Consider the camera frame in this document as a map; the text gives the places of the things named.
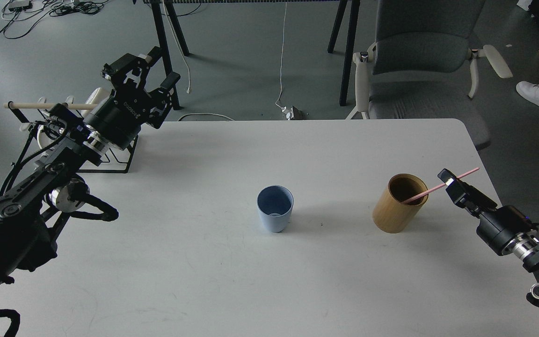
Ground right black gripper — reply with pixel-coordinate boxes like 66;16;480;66
437;168;539;257

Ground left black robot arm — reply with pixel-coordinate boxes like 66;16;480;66
0;46;180;337

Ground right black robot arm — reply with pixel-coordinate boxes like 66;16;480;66
437;168;539;307

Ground black table legs right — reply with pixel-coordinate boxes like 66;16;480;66
328;0;361;107

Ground pink chopstick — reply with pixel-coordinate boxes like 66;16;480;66
402;167;480;205

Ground bamboo cup holder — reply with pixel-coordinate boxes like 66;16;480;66
372;174;428;233

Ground black wire rack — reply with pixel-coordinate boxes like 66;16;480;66
17;96;140;174

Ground white power adapter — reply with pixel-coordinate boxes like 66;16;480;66
282;105;305;121

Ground wooden dowel rod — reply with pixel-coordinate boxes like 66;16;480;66
3;102;98;110

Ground grey office chair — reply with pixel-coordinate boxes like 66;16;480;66
347;0;512;151

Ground black table legs left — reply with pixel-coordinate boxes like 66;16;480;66
133;0;190;111

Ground black cable bundle on floor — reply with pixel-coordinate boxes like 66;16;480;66
0;0;111;56

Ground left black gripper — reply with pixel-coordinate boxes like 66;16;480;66
84;46;181;150

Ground black table legs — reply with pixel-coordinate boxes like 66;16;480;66
328;0;361;107
133;0;190;111

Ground blue cup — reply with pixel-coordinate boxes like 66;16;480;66
256;185;294;233

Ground white cable on floor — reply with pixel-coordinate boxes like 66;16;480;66
275;0;289;113

